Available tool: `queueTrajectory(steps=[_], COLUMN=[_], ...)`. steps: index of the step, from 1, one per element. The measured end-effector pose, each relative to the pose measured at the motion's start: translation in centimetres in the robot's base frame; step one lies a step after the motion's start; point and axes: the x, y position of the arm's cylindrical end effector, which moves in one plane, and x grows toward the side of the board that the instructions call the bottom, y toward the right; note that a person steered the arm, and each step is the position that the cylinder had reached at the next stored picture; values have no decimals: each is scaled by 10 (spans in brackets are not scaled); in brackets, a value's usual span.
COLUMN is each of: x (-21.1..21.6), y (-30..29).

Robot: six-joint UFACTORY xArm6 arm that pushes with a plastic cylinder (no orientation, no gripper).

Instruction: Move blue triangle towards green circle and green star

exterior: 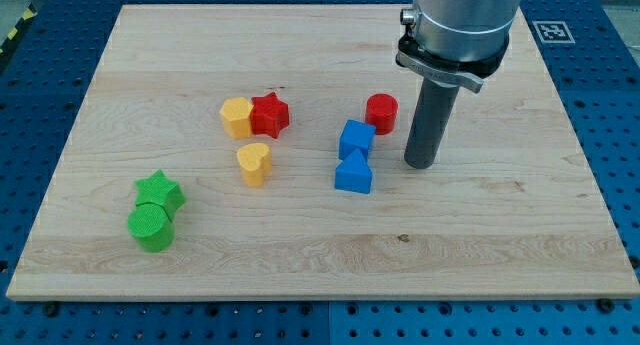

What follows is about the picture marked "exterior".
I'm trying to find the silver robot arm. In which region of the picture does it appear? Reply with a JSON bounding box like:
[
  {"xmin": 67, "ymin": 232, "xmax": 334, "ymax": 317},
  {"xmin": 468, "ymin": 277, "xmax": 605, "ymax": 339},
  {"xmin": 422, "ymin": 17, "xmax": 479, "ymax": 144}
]
[{"xmin": 396, "ymin": 0, "xmax": 520, "ymax": 93}]

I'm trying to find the blue triangle block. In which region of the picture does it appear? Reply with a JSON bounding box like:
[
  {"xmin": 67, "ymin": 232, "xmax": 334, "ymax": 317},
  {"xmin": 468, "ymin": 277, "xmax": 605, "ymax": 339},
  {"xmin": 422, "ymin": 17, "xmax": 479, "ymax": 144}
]
[{"xmin": 334, "ymin": 149, "xmax": 373, "ymax": 194}]

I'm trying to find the red star block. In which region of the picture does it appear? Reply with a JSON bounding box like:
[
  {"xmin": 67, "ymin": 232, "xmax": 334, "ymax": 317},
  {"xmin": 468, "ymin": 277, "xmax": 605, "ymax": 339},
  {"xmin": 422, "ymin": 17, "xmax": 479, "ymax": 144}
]
[{"xmin": 250, "ymin": 92, "xmax": 290, "ymax": 139}]

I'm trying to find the green star block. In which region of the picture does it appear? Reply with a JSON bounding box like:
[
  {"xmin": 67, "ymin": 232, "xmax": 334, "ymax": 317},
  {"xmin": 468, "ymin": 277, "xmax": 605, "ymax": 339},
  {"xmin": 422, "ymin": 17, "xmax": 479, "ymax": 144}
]
[{"xmin": 134, "ymin": 170, "xmax": 186, "ymax": 221}]

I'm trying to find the blue cube block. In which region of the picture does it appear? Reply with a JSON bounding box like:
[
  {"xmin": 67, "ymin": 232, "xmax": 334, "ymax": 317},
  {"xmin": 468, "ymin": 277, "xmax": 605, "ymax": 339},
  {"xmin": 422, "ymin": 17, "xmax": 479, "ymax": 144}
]
[{"xmin": 338, "ymin": 119, "xmax": 376, "ymax": 160}]

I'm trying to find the yellow heart block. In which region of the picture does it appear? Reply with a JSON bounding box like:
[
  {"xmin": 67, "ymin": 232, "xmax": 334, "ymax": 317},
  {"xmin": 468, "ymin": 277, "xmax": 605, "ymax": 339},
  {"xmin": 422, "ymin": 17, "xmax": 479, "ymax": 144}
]
[{"xmin": 236, "ymin": 142, "xmax": 272, "ymax": 188}]

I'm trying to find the red cylinder block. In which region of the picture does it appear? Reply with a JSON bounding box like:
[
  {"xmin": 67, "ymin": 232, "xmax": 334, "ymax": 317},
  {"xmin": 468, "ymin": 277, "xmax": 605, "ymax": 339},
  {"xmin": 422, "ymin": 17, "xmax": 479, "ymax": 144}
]
[{"xmin": 365, "ymin": 93, "xmax": 399, "ymax": 135}]

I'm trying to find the wooden board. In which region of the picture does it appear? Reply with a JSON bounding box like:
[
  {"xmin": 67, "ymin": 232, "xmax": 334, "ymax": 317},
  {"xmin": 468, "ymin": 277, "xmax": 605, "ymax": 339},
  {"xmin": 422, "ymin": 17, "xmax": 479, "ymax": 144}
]
[{"xmin": 7, "ymin": 5, "xmax": 639, "ymax": 301}]

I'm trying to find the yellow pentagon block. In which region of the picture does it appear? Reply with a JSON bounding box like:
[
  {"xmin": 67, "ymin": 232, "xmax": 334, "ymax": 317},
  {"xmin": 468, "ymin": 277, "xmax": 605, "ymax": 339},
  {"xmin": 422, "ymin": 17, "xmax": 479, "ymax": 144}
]
[{"xmin": 219, "ymin": 97, "xmax": 253, "ymax": 139}]

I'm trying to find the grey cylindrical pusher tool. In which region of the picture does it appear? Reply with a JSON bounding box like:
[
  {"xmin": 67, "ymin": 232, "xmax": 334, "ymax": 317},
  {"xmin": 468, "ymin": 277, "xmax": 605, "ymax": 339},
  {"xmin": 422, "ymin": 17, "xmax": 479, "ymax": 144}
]
[{"xmin": 404, "ymin": 78, "xmax": 459, "ymax": 169}]

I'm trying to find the green cylinder block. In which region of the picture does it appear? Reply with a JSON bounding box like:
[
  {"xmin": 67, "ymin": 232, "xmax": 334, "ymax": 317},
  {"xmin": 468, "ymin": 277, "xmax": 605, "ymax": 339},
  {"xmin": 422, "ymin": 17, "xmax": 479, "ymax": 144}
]
[{"xmin": 127, "ymin": 203, "xmax": 174, "ymax": 253}]

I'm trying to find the white fiducial marker tag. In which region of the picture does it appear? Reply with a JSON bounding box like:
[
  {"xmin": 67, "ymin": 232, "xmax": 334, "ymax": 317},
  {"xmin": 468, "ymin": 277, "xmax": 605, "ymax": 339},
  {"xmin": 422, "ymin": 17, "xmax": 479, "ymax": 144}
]
[{"xmin": 533, "ymin": 20, "xmax": 575, "ymax": 44}]

